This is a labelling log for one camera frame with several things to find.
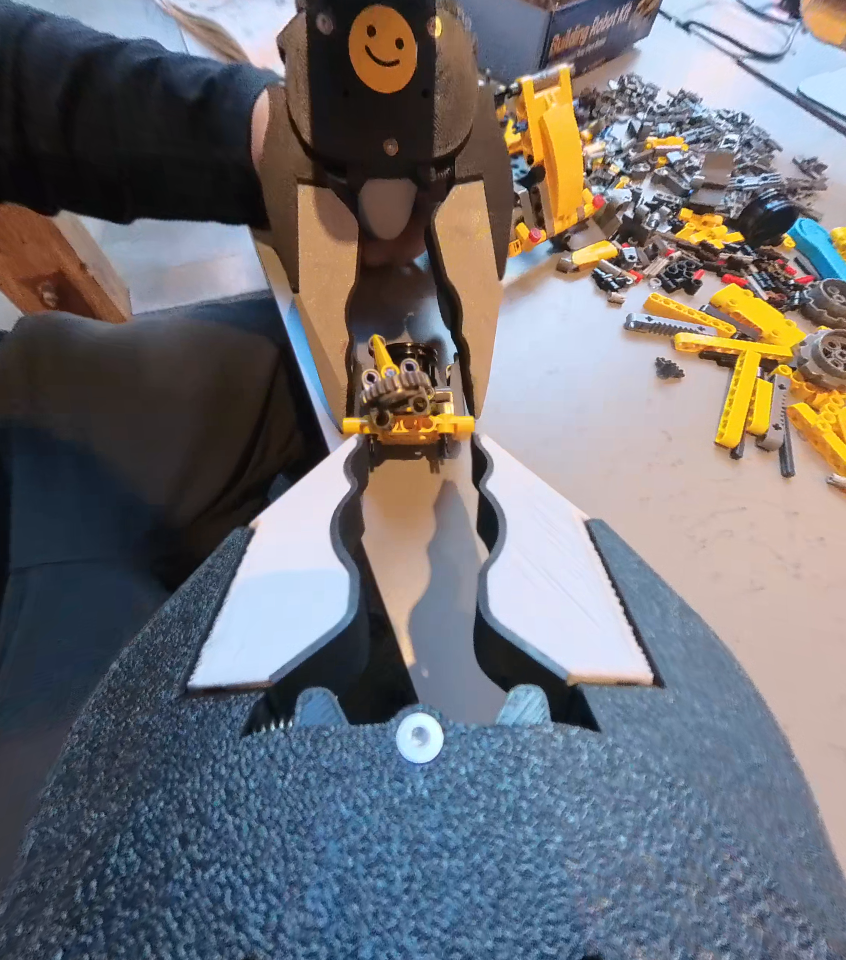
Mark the grey toothed rack beam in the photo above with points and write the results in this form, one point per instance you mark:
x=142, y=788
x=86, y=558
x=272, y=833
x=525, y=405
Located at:
x=663, y=325

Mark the grey gear brick assembly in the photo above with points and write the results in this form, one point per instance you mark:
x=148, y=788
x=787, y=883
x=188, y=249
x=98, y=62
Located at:
x=393, y=390

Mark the person's legs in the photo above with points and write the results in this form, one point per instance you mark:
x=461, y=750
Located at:
x=130, y=420

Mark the yellow beam with holes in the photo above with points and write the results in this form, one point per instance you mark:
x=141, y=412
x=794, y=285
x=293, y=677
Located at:
x=685, y=309

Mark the small yellow grey brick assembly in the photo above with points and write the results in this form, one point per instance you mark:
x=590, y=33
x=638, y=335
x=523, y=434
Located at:
x=460, y=425

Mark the small black connector brick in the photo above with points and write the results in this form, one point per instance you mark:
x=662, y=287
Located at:
x=669, y=368

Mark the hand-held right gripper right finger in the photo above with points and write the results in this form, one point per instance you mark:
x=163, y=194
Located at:
x=558, y=600

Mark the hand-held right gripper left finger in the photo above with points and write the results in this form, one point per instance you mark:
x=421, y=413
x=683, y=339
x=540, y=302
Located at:
x=280, y=600

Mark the partly built yellow brick vehicle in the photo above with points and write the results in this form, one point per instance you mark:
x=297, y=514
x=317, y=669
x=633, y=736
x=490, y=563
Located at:
x=550, y=150

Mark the cluster of long yellow beams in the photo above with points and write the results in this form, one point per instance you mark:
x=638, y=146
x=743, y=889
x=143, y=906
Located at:
x=745, y=390

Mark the grey brick wheel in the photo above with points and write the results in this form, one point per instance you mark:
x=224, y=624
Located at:
x=839, y=360
x=835, y=300

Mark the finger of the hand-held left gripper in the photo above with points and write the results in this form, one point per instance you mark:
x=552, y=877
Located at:
x=479, y=300
x=325, y=300

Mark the yellow pointed panel brick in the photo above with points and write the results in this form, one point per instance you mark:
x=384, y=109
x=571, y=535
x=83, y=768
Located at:
x=594, y=253

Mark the person's left forearm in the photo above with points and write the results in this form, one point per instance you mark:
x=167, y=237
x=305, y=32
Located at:
x=93, y=112

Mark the light grey desk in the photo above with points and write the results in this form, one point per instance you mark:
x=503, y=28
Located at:
x=618, y=600

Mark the person's left hand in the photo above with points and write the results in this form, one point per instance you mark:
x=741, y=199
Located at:
x=393, y=253

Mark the black brick tyre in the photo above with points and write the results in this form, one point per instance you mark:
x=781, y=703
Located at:
x=768, y=217

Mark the blue curved brick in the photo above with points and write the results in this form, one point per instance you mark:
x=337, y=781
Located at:
x=828, y=251

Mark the blue cardboard kit box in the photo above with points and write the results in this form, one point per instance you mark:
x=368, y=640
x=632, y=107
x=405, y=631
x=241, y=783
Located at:
x=588, y=37

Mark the wooden desk leg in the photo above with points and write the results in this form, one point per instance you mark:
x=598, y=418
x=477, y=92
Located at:
x=40, y=262

